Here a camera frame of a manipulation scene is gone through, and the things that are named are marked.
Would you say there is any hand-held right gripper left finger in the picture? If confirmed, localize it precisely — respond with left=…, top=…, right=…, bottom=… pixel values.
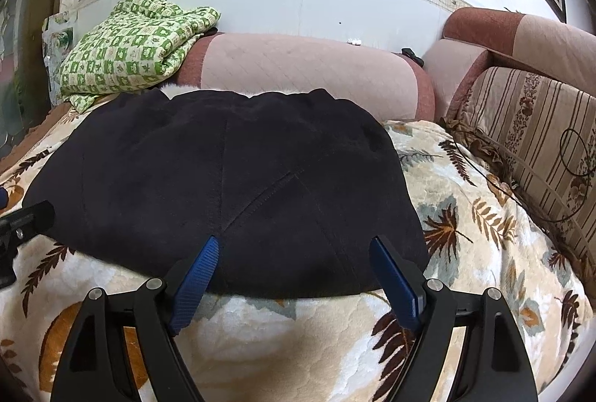
left=50, top=236, right=219, bottom=402

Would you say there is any striped floral cushion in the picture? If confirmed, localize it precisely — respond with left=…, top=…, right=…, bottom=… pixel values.
left=447, top=66, right=596, bottom=277

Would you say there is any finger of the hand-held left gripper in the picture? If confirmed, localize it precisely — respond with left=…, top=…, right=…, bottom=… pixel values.
left=0, top=201, right=56, bottom=288

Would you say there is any black cable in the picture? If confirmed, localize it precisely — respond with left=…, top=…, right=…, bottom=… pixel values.
left=459, top=127, right=596, bottom=223

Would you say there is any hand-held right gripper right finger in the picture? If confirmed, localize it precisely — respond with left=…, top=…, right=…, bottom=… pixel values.
left=370, top=236, right=536, bottom=402

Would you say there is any patterned glass door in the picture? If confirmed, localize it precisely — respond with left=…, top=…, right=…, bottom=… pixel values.
left=0, top=0, right=66, bottom=161

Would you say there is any black jacket with fur collar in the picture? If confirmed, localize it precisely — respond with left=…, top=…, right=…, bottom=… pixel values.
left=21, top=84, right=430, bottom=299

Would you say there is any pink and brown sofa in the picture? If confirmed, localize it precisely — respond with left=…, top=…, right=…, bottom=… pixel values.
left=179, top=6, right=596, bottom=124

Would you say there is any leaf print blanket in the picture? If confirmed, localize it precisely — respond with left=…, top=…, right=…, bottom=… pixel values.
left=0, top=104, right=592, bottom=402

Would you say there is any green printed plastic package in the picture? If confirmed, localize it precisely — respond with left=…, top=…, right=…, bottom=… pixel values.
left=42, top=11, right=75, bottom=105

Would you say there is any green patterned quilt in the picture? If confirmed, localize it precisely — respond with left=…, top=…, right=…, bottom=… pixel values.
left=60, top=0, right=222, bottom=114

